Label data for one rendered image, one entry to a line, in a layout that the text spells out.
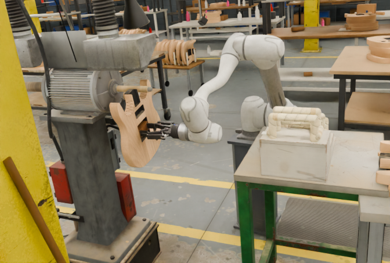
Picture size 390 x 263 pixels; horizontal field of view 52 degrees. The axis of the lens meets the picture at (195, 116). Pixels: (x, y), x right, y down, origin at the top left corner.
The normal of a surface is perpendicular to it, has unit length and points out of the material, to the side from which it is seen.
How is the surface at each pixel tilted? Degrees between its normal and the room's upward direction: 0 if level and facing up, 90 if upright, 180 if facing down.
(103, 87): 88
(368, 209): 0
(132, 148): 89
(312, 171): 90
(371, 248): 90
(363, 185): 0
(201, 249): 0
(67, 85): 67
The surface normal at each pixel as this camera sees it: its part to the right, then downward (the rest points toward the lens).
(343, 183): -0.10, -0.94
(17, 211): 0.92, 0.04
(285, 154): -0.40, 0.35
